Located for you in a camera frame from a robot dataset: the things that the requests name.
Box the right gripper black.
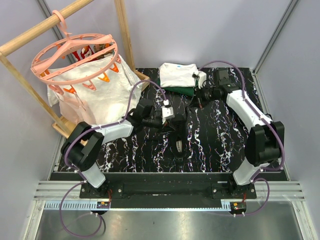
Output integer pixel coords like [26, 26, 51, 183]
[188, 84, 218, 110]

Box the black canvas sneaker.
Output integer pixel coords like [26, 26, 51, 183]
[163, 113, 187, 159]

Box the black shoelace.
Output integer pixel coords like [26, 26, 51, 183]
[184, 95, 203, 118]

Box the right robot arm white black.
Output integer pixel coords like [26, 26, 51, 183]
[192, 68, 285, 199]

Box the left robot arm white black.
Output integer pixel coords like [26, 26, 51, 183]
[61, 99, 173, 198]

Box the folded green garment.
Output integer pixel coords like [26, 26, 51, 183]
[159, 69, 198, 97]

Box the folded white t-shirt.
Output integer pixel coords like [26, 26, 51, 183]
[159, 62, 198, 88]

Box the white cloth hanging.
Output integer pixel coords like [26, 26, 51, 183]
[47, 58, 142, 125]

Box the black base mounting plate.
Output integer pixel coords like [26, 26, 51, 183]
[79, 172, 257, 210]

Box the pink cloth hanging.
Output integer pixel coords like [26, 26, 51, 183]
[59, 96, 96, 125]

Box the pink round clip hanger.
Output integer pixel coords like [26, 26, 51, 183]
[31, 10, 119, 95]

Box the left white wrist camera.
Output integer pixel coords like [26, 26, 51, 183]
[161, 99, 175, 125]

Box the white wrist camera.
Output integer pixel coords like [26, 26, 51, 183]
[192, 70, 207, 89]
[161, 99, 175, 125]

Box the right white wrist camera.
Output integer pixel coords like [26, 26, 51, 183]
[192, 70, 207, 89]

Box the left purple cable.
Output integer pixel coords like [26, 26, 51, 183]
[58, 81, 171, 238]

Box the purple cable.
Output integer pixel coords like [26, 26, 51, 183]
[192, 59, 286, 216]
[58, 81, 171, 238]

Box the wooden drying rack frame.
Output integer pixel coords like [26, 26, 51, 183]
[0, 0, 151, 140]

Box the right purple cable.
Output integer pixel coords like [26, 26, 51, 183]
[192, 59, 286, 216]

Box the aluminium rail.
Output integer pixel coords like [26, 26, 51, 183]
[33, 181, 305, 212]

